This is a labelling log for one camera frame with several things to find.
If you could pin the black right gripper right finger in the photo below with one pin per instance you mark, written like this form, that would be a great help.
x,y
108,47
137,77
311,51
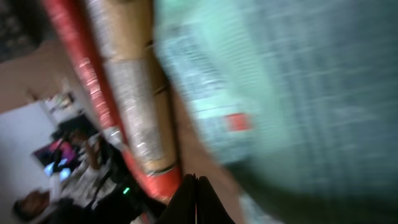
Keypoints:
x,y
210,210

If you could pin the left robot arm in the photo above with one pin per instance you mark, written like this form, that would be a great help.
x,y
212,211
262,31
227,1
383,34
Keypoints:
x,y
89,182

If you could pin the teal orange snack packet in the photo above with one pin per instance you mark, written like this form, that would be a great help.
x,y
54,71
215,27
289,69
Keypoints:
x,y
296,98

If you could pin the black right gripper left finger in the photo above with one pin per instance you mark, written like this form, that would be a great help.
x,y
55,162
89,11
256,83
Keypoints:
x,y
181,208

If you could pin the long red orange spaghetti pack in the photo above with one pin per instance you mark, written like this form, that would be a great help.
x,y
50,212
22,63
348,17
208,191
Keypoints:
x,y
110,44

